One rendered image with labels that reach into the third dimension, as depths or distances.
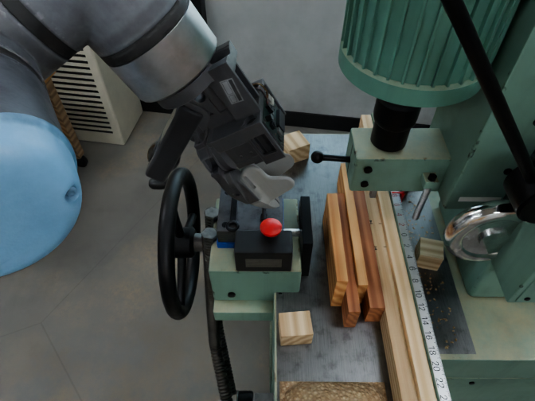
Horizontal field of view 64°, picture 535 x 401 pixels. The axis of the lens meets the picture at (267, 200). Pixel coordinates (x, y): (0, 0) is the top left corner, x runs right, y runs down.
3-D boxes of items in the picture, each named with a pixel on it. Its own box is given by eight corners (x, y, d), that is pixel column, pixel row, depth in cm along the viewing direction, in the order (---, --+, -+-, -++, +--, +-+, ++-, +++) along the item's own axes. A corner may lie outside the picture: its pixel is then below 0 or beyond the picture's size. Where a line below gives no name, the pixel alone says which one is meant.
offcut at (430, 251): (437, 253, 83) (443, 241, 79) (437, 270, 80) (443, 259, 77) (414, 248, 83) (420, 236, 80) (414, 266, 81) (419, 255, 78)
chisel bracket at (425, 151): (342, 166, 72) (349, 126, 65) (427, 166, 72) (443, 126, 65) (347, 200, 67) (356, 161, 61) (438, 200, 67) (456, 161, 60)
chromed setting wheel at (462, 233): (429, 248, 64) (457, 193, 55) (512, 248, 64) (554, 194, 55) (434, 265, 62) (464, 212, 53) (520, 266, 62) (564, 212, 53)
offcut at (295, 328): (311, 344, 61) (313, 334, 58) (280, 346, 61) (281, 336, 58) (307, 320, 63) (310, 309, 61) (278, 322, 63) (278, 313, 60)
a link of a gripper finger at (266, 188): (311, 212, 51) (274, 164, 45) (268, 227, 53) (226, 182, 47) (310, 192, 53) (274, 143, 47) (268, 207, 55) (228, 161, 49)
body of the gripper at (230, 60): (289, 163, 44) (221, 72, 36) (219, 189, 47) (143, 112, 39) (288, 115, 48) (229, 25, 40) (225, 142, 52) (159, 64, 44)
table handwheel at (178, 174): (144, 333, 67) (181, 309, 96) (273, 334, 67) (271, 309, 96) (151, 151, 70) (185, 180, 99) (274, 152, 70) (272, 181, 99)
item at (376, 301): (346, 200, 78) (350, 184, 75) (358, 200, 78) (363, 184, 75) (364, 321, 63) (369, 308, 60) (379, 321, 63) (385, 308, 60)
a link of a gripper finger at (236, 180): (258, 210, 48) (213, 161, 43) (247, 214, 49) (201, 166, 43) (260, 179, 51) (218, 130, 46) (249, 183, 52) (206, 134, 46)
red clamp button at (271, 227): (260, 220, 61) (259, 216, 60) (281, 221, 61) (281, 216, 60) (259, 238, 59) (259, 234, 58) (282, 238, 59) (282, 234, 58)
